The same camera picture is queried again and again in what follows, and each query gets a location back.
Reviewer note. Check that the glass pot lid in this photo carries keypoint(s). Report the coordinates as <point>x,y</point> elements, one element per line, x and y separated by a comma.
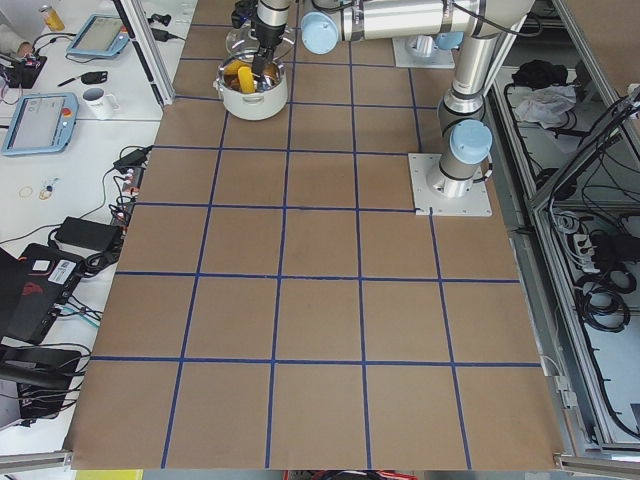
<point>241,40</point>

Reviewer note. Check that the pale green pot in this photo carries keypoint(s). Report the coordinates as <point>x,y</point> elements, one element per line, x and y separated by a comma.
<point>271,89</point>

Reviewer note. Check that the white mug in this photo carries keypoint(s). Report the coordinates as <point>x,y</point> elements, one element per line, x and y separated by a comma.
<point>102,105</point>

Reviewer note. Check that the black power adapter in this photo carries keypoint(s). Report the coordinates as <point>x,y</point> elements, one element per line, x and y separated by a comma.
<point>88,234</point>

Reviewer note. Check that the yellow can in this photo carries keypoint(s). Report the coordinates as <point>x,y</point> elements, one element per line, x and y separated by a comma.
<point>51,18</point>

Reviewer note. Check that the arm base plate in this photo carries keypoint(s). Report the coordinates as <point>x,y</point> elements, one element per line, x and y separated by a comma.
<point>438,195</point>
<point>422,51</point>

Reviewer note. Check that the aluminium frame post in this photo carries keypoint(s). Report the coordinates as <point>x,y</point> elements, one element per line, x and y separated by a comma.
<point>132,14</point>

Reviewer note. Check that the black laptop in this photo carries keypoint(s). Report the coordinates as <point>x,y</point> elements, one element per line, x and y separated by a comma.
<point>34,286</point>

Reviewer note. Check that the white rag bundle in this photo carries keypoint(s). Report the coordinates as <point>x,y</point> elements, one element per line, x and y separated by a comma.
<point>547,107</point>

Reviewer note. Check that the blue teach pendant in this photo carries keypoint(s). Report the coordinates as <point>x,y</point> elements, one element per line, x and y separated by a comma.
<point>102,36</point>
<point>41,124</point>

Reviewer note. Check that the upper blue teach pendant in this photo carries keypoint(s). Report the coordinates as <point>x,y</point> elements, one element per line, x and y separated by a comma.
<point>102,36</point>

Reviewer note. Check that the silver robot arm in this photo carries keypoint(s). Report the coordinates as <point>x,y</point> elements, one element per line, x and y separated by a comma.
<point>467,141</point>
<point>269,22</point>

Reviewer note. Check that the black pen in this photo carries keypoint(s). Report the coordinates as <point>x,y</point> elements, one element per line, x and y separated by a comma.
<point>68,81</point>

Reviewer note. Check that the yellow corn cob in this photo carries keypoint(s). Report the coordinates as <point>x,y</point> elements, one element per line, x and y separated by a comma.
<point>246,80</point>

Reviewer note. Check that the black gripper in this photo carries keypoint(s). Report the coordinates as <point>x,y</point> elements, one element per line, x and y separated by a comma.
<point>268,34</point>

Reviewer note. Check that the lower blue teach pendant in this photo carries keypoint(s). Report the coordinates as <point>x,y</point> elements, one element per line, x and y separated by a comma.
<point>41,124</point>

